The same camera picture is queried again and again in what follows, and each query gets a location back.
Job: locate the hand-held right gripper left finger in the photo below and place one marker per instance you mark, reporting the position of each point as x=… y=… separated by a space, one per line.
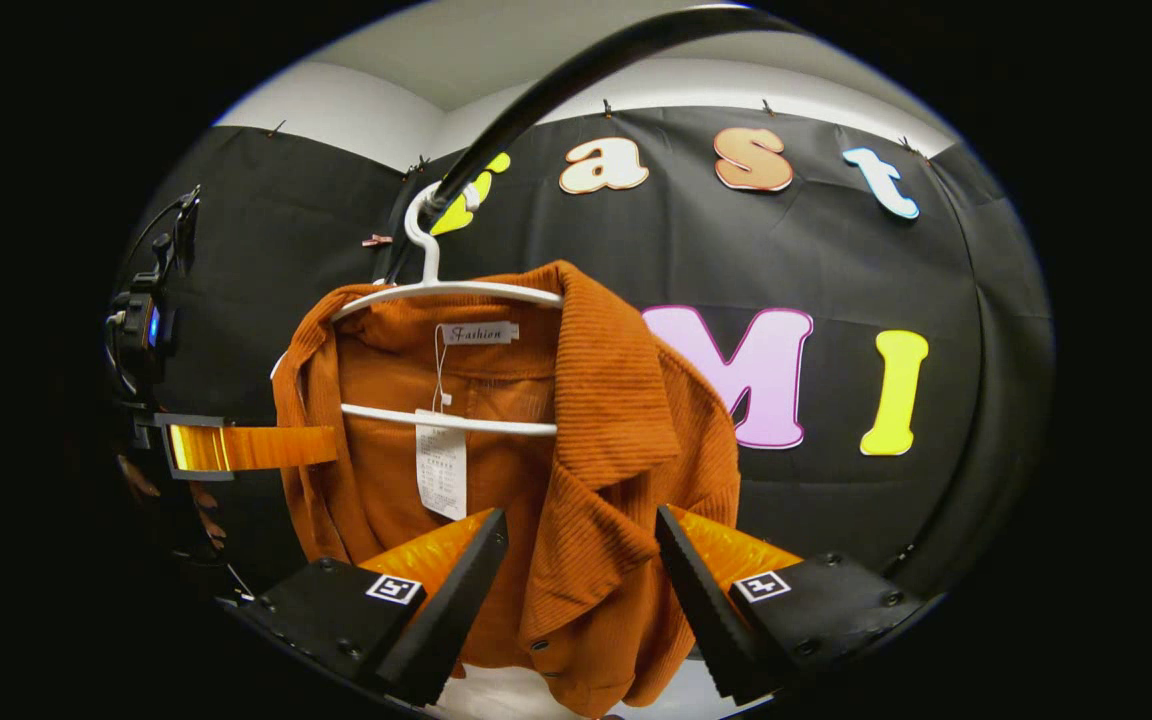
x=456 y=610

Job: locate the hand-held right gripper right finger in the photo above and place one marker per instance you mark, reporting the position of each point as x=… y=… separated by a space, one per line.
x=701 y=610

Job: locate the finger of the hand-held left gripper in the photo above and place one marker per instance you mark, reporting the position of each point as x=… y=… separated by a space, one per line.
x=266 y=447

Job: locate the white plastic hanger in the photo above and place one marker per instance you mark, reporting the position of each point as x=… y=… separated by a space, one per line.
x=446 y=290

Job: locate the pink clip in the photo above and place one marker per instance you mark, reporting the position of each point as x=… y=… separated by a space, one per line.
x=376 y=240

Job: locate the black backdrop cloth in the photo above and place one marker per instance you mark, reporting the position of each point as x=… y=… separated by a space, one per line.
x=836 y=260

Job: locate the row of black cloth clips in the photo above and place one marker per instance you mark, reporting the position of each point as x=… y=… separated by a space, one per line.
x=606 y=108

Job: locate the black clothes rail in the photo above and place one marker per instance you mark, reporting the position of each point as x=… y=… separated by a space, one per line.
x=576 y=75

